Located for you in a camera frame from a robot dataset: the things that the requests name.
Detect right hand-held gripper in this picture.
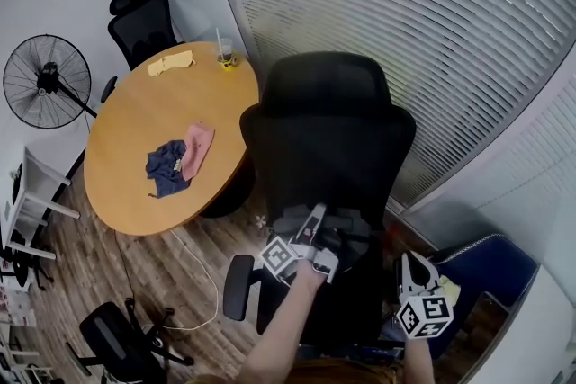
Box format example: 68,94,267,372
395,252,454,341

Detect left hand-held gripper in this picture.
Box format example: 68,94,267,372
257,202,341,286

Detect large black office chair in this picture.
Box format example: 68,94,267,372
222,50,418,348

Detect person's right forearm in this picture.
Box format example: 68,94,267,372
403,335,437,384

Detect person's left forearm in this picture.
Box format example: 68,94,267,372
239,260,330,384

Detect black swivel chair with star base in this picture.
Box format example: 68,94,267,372
64,296,196,384

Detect black mesh office chair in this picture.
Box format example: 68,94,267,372
100,0,186,105

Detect pale yellow-green cloth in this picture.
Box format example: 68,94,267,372
436,275,463,308

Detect dark blue armchair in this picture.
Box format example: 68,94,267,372
381,234,540,362

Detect white desk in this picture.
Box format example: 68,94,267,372
463,263,576,384

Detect pink cloth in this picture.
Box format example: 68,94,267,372
181,121,217,183

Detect blue cloth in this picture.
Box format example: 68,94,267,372
144,139,191,201

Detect round wooden table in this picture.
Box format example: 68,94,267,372
83,40,261,237

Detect clear plastic cup with straw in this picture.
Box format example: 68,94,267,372
214,27,236,64

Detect yellow cloth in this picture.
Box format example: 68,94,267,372
147,49,199,78

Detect white window blinds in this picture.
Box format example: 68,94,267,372
157,0,576,209

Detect white side table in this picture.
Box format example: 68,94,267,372
0,145,82,262

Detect black standing fan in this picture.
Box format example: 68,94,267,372
2,33,99,130

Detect red and white boxes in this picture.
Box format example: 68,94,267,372
0,286,38,329

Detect white cable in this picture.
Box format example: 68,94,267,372
157,228,221,332

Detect thin black cable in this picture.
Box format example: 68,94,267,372
112,232,137,303

